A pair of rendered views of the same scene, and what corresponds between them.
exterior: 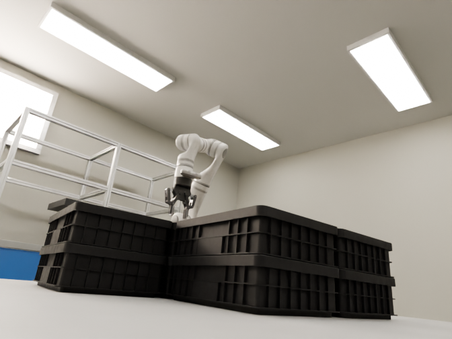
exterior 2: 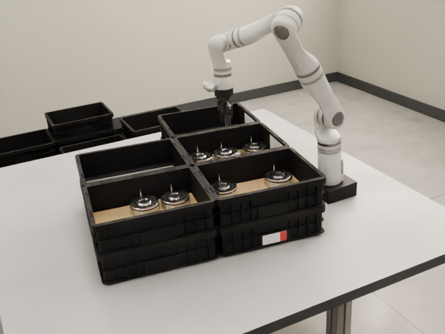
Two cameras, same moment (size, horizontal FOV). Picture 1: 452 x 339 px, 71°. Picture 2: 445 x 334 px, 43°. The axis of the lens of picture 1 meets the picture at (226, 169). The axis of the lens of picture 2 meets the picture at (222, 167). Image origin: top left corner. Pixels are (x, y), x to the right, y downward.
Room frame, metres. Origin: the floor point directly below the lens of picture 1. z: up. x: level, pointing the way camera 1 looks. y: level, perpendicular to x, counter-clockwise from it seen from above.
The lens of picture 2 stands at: (1.91, -1.83, 1.79)
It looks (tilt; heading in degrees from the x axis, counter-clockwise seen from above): 25 degrees down; 109
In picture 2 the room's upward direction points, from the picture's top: 4 degrees counter-clockwise
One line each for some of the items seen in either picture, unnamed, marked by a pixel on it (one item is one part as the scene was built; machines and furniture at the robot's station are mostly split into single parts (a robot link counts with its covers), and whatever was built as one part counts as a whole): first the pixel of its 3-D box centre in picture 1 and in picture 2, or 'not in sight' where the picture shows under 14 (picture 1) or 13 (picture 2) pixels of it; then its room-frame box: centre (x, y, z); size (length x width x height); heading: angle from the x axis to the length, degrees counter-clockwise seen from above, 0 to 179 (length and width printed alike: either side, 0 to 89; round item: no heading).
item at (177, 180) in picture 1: (181, 189); (224, 97); (1.25, 0.17, 1.11); 0.08 x 0.08 x 0.09
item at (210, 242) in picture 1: (250, 245); (132, 174); (0.95, -0.09, 0.87); 0.40 x 0.30 x 0.11; 36
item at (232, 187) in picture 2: not in sight; (222, 186); (1.32, -0.11, 0.86); 0.10 x 0.10 x 0.01
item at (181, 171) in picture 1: (185, 171); (218, 80); (1.23, 0.16, 1.18); 0.11 x 0.09 x 0.06; 35
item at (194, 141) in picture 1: (188, 151); (220, 55); (1.24, 0.16, 1.27); 0.09 x 0.07 x 0.15; 69
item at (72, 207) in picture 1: (107, 222); (208, 120); (1.09, 0.39, 0.92); 0.40 x 0.30 x 0.02; 36
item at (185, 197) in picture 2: not in sight; (175, 197); (1.17, -0.22, 0.86); 0.10 x 0.10 x 0.01
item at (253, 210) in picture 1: (251, 228); (131, 162); (0.95, -0.09, 0.92); 0.40 x 0.30 x 0.02; 36
